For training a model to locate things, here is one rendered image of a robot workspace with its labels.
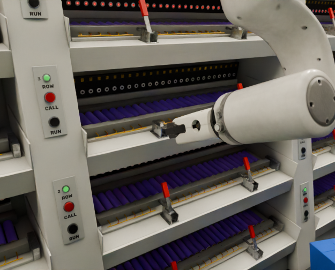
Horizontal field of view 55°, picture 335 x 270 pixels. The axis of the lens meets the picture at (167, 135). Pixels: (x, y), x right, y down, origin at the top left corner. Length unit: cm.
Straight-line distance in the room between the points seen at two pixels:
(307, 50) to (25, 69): 44
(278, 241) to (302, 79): 74
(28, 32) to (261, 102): 39
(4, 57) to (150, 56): 28
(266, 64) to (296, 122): 64
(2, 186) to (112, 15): 47
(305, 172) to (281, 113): 68
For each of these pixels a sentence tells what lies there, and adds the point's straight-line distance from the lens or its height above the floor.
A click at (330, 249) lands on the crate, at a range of 90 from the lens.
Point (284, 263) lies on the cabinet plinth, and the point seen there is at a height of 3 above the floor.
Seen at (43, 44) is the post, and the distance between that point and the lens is 61.
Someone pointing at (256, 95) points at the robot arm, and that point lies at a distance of 44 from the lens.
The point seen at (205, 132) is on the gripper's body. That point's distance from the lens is 51.
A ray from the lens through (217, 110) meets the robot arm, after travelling 50.
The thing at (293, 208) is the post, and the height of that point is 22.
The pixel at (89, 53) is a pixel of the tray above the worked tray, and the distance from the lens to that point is 63.
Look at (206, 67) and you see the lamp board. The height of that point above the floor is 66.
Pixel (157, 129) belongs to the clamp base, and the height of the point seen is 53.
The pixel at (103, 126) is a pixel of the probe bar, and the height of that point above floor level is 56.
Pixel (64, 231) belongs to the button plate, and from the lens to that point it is 64.
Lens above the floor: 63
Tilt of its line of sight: 9 degrees down
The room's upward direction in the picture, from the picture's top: 7 degrees counter-clockwise
